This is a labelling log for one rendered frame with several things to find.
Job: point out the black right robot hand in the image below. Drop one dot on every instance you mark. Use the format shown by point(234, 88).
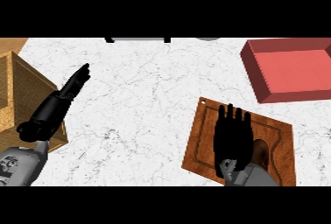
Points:
point(232, 140)

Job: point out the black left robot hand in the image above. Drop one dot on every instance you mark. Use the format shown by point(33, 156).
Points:
point(52, 113)

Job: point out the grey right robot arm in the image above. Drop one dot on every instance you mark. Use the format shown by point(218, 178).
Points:
point(255, 178)

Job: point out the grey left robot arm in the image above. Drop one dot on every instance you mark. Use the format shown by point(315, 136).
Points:
point(21, 166)

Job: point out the brown wooden cutting board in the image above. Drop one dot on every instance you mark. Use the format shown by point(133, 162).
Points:
point(203, 145)

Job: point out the red open box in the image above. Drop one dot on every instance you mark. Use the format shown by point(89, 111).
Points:
point(293, 73)

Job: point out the grey appliance with black legs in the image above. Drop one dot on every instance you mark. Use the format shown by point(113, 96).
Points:
point(138, 39)

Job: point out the grey rounded object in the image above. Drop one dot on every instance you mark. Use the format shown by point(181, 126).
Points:
point(207, 38)

